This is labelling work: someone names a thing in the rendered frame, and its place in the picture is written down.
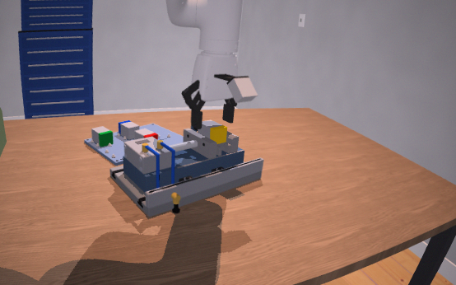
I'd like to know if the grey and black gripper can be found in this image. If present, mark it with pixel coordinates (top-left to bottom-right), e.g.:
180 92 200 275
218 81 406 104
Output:
182 51 238 129

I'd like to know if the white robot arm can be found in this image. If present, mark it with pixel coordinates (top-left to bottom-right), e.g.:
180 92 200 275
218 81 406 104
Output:
166 0 258 103

